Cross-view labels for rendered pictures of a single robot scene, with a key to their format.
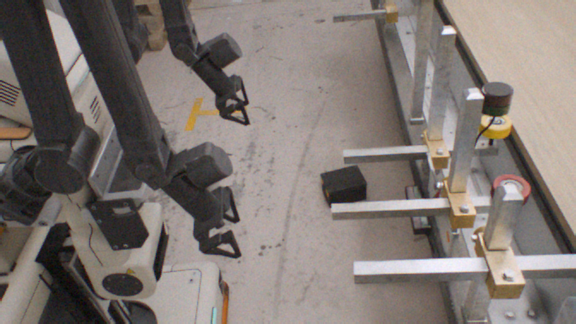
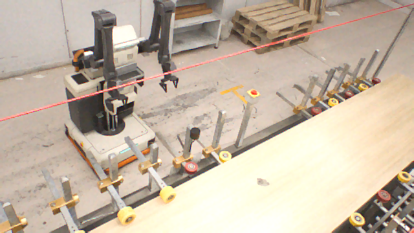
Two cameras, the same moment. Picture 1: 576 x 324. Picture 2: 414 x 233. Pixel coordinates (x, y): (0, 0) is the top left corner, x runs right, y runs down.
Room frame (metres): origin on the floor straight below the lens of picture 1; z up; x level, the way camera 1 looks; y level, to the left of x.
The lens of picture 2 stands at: (-0.34, -1.32, 2.46)
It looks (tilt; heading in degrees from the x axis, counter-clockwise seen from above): 41 degrees down; 36
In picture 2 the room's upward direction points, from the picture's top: 11 degrees clockwise
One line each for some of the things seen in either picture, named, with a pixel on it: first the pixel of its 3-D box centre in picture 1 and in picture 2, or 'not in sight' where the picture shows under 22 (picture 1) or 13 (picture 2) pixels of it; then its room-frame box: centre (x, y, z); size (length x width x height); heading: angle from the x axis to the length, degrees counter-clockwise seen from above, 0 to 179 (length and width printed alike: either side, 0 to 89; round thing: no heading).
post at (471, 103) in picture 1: (458, 176); (186, 152); (0.75, -0.40, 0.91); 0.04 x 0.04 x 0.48; 82
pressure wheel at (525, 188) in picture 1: (507, 201); (190, 171); (0.69, -0.50, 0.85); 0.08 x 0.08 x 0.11
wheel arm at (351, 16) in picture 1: (380, 15); (294, 105); (1.95, -0.53, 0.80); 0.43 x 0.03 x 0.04; 82
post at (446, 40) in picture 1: (437, 109); (217, 136); (0.99, -0.44, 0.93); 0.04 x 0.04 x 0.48; 82
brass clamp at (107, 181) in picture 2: not in sight; (110, 182); (0.23, -0.32, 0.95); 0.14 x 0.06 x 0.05; 172
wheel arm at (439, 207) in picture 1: (421, 208); (173, 152); (0.72, -0.31, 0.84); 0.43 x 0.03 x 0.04; 82
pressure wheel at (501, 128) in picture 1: (492, 135); (224, 160); (0.93, -0.58, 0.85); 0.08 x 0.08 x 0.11
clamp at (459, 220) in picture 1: (458, 201); (183, 160); (0.72, -0.40, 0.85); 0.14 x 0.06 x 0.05; 172
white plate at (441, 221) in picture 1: (438, 212); (185, 164); (0.78, -0.38, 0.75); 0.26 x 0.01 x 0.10; 172
